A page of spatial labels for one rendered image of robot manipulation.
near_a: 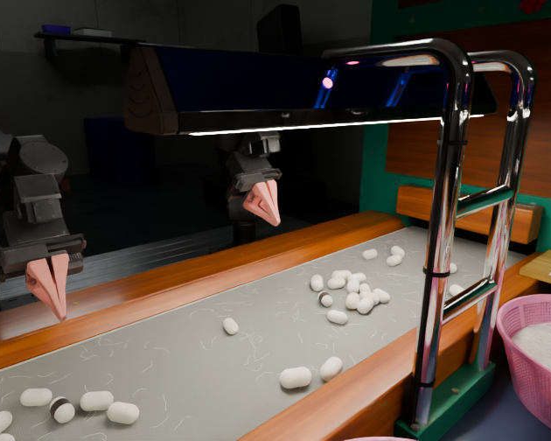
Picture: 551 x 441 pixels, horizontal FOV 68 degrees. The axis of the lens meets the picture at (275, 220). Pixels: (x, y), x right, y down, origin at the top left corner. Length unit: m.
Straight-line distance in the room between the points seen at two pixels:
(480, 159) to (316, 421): 0.74
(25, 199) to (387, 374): 0.46
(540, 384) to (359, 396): 0.24
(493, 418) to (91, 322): 0.56
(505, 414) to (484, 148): 0.57
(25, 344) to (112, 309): 0.12
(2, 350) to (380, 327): 0.52
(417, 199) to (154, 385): 0.72
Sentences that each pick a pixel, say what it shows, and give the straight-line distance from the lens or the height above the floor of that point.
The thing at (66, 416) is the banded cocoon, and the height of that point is 0.75.
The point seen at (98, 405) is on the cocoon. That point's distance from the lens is 0.52.
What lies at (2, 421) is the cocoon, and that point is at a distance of 0.54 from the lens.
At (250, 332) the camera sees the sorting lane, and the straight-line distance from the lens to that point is 0.62.
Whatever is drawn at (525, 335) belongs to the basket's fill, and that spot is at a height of 0.73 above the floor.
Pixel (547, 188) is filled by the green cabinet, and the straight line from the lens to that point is 0.99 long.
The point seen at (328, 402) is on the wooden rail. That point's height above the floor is 0.77.
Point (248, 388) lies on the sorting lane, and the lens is 0.52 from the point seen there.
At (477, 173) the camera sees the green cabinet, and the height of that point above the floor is 0.90.
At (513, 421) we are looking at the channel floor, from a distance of 0.65.
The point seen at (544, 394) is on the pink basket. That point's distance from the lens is 0.63.
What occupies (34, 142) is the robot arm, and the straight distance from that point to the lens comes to 0.63.
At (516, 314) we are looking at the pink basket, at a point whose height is 0.75.
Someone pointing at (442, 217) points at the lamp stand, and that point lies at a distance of 0.42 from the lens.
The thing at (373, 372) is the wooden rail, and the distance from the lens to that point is 0.52.
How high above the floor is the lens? 1.07
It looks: 17 degrees down
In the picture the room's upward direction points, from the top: straight up
